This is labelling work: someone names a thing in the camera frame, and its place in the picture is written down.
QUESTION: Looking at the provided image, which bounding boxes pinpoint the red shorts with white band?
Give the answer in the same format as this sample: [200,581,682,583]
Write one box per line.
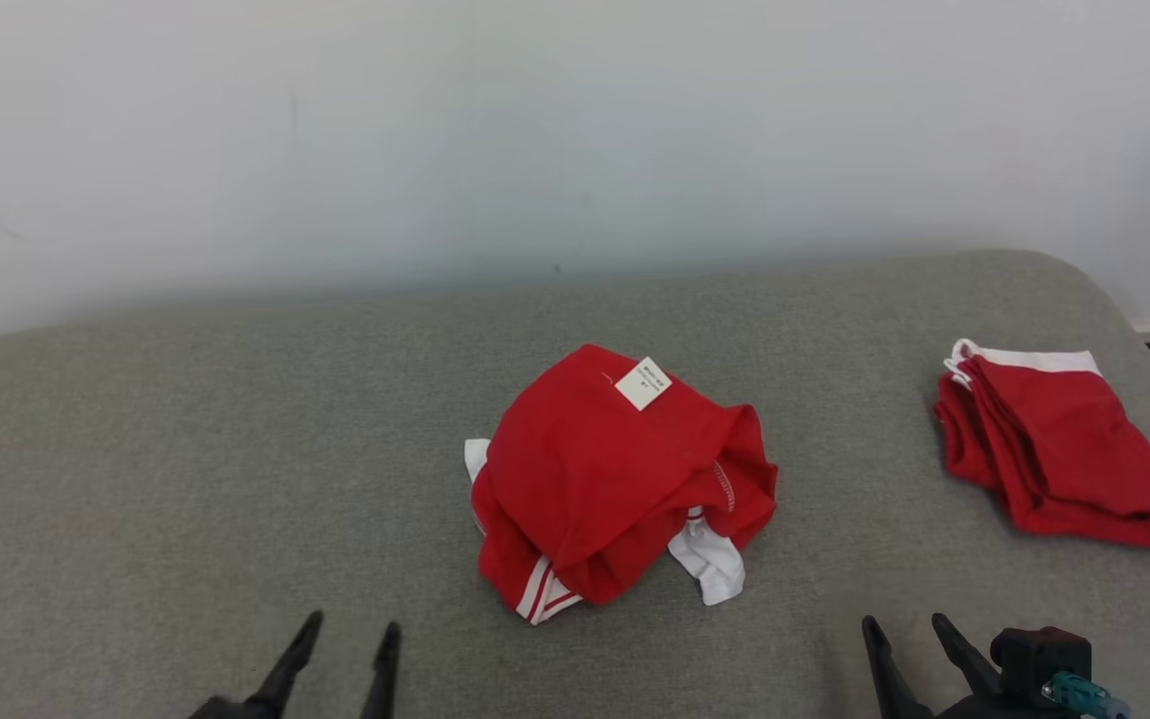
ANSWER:
[934,339,1150,549]

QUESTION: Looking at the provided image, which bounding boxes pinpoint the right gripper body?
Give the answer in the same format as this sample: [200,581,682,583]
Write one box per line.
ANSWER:
[934,696,1055,719]

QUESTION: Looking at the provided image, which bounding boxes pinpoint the red T-shirt with white sleeves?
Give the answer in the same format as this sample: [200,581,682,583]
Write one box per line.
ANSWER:
[463,344,779,627]

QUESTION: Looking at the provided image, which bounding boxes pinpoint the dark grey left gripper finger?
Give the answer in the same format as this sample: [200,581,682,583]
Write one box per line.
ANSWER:
[360,621,403,719]
[254,610,324,715]

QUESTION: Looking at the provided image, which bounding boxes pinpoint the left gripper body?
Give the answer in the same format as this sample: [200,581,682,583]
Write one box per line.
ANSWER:
[186,696,282,719]

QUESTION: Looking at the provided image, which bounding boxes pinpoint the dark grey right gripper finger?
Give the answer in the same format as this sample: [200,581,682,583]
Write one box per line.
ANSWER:
[862,615,935,719]
[931,612,1000,700]

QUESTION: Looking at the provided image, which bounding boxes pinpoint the black cable with teal plug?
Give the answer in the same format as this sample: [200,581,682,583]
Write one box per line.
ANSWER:
[1042,671,1132,719]

